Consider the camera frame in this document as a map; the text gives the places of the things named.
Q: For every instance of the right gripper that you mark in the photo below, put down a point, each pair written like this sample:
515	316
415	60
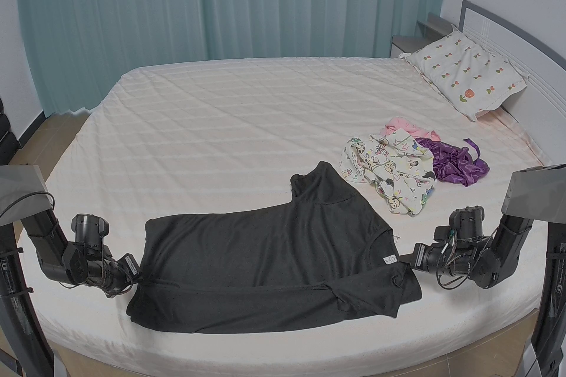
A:
429	259

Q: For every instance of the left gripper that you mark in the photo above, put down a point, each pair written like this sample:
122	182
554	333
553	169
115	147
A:
121	273

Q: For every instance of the black T-shirt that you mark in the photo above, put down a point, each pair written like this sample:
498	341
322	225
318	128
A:
265	256

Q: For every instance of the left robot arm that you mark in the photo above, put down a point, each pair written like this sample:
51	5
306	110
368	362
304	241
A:
22	189

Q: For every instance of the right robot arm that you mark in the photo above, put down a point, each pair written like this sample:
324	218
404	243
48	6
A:
530	194

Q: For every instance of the bed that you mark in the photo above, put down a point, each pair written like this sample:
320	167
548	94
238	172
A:
243	123

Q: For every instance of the white printed garment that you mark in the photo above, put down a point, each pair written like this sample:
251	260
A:
393	172

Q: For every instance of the purple garment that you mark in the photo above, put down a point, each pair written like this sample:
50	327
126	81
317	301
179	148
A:
455	163

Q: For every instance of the pink garment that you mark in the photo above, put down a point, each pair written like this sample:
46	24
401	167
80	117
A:
398	125

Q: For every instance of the black chest of drawers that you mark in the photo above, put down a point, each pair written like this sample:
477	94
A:
6	136

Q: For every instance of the white printed pillow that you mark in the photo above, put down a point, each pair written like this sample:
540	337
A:
464	70

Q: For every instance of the grey bedside table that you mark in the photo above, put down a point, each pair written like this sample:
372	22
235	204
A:
404	44

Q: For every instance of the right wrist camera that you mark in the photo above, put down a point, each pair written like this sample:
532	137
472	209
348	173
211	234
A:
442	235

